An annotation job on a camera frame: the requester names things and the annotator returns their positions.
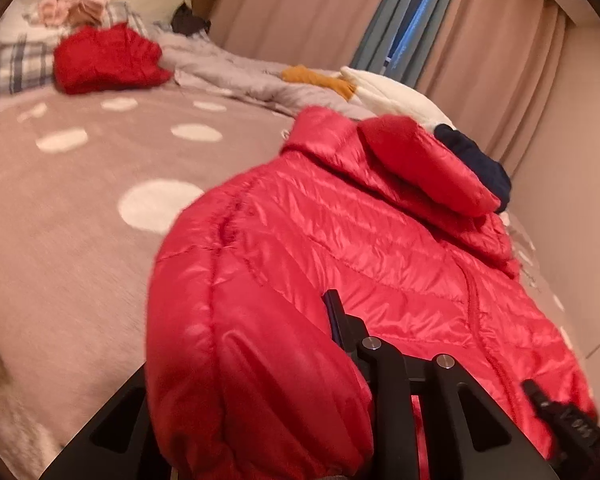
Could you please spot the grey duvet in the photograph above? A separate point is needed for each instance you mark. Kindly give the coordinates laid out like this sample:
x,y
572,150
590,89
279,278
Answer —
x,y
230,70

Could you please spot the pink hooded puffer jacket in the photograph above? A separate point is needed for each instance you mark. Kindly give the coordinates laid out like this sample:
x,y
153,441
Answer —
x,y
330,240

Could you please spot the plaid pillow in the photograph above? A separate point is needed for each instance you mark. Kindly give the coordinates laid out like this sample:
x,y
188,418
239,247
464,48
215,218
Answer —
x,y
10,65

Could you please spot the navy blue garment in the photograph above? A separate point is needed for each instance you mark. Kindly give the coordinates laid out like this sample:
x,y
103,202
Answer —
x,y
475,160

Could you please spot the black garment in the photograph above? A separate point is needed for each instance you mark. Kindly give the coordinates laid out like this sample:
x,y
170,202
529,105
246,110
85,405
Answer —
x,y
187,20

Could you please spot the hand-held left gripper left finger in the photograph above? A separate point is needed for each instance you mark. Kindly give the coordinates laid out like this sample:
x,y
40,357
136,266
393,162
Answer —
x,y
110,440

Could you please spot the pink folded clothes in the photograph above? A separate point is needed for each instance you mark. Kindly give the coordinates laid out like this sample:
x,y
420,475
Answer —
x,y
72,10

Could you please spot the red puffer jacket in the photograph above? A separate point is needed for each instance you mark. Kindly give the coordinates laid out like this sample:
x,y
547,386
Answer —
x,y
105,60

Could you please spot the blue curtain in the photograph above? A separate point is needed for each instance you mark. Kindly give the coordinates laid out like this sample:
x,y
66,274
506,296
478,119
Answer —
x,y
375,35

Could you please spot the window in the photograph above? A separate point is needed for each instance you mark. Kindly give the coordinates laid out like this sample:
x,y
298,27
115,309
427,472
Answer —
x,y
420,5

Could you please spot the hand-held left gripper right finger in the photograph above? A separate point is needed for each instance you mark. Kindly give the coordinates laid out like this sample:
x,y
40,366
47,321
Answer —
x,y
352,335

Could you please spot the pink curtain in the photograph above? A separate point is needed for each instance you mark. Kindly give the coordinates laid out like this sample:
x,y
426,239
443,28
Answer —
x,y
300,5
490,60

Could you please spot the white goose plush toy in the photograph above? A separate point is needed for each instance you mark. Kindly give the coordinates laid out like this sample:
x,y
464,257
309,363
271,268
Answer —
x,y
395,92

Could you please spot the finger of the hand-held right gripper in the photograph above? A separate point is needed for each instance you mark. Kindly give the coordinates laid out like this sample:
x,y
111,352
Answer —
x,y
565,420

